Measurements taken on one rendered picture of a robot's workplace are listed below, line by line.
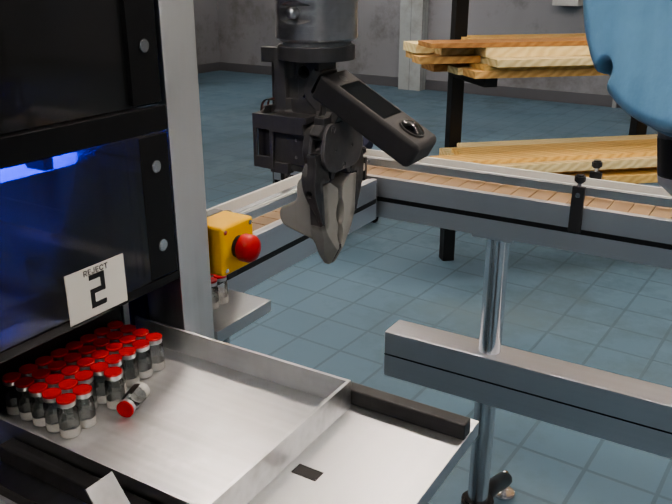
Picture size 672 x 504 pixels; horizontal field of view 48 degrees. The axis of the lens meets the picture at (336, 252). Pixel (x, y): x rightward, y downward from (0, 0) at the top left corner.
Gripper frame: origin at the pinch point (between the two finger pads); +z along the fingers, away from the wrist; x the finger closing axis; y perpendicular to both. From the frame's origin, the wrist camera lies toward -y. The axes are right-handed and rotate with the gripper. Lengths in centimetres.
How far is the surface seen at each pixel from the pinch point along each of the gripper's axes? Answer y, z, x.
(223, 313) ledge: 30.7, 21.6, -18.3
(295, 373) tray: 9.0, 19.2, -5.5
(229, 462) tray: 6.8, 21.4, 10.1
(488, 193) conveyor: 13, 16, -82
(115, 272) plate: 27.4, 6.5, 4.2
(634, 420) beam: -20, 60, -85
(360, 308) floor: 107, 109, -197
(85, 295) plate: 27.4, 7.7, 8.8
